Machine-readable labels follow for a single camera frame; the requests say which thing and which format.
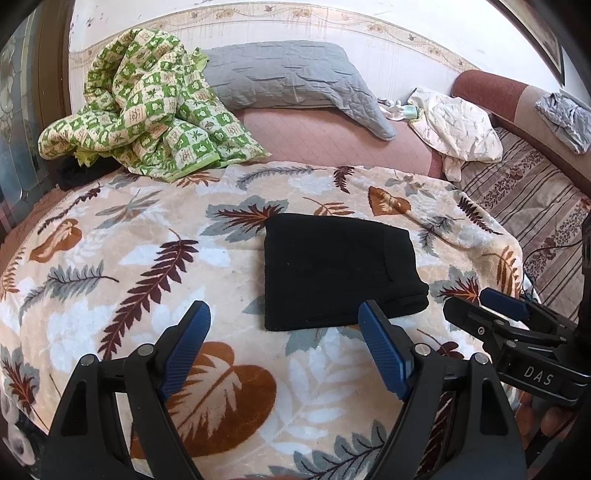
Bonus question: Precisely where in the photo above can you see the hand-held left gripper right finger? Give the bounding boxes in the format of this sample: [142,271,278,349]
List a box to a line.
[358,300,529,480]

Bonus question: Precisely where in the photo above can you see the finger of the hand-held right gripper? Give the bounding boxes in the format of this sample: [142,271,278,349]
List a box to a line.
[443,296,514,357]
[480,287,579,334]

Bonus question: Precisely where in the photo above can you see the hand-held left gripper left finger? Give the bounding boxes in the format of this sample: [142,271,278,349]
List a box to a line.
[39,300,212,480]

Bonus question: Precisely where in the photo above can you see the black pants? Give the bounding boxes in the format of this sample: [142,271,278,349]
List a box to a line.
[263,213,430,332]

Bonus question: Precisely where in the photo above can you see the person's right hand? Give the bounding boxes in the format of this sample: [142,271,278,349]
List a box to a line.
[519,392,575,439]

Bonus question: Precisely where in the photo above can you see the leaf print fleece blanket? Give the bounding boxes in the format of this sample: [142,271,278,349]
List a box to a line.
[0,161,532,480]

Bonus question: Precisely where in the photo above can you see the striped floral bedsheet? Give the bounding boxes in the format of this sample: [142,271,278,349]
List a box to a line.
[455,127,591,319]

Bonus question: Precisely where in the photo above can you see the white printed baby cloth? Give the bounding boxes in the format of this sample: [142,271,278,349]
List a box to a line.
[409,87,504,182]

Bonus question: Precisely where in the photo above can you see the grey crumpled cloth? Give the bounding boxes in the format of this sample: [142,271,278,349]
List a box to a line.
[536,92,591,155]

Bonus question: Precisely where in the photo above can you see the brown padded headboard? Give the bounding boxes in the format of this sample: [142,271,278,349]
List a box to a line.
[450,70,591,195]

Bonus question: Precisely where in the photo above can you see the pink mattress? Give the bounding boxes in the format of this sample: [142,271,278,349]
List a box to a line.
[231,106,458,178]

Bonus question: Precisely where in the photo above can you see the small white cloth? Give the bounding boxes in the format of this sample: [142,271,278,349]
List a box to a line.
[378,97,404,121]

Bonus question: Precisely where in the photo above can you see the green checkered quilt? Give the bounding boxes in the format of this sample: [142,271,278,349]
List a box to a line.
[38,28,272,183]

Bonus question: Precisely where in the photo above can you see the grey quilted pillow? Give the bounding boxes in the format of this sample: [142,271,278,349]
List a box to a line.
[201,41,397,141]

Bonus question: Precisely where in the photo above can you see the wooden glass door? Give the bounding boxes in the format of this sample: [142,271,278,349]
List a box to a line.
[0,9,72,232]

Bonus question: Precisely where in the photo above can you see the black cable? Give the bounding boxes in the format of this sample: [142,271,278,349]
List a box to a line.
[521,237,586,296]

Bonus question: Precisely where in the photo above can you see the large wooden picture frame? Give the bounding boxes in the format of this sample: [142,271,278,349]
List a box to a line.
[492,0,566,88]

